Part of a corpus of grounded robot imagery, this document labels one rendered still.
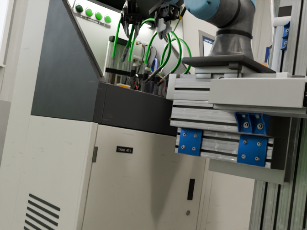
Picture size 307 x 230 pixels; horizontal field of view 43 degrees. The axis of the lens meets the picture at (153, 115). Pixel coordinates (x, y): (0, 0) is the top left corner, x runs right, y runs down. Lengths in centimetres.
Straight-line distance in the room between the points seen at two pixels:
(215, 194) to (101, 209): 69
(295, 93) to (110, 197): 89
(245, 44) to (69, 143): 80
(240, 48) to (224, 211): 108
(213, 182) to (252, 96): 103
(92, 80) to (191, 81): 44
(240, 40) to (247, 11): 10
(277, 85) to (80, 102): 86
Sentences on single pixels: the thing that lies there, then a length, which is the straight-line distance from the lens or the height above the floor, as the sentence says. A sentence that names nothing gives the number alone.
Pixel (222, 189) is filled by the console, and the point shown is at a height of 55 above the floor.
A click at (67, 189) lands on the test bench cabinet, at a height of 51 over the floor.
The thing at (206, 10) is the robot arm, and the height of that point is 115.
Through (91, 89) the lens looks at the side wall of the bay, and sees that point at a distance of 153.
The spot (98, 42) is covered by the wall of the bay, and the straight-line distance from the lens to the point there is 216.
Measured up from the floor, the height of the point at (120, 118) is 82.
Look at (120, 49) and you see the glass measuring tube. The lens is 222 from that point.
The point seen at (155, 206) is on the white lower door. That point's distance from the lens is 174.
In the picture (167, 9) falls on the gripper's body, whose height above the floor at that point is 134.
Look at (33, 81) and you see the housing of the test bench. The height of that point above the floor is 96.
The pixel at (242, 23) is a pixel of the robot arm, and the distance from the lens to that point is 128.
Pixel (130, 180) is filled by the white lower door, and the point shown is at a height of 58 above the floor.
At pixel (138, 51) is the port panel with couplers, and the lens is 231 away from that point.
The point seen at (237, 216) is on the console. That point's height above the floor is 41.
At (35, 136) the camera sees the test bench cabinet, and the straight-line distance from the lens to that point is 191.
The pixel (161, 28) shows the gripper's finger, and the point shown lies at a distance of 178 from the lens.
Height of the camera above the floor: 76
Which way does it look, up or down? 4 degrees up
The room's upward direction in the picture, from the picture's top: 8 degrees clockwise
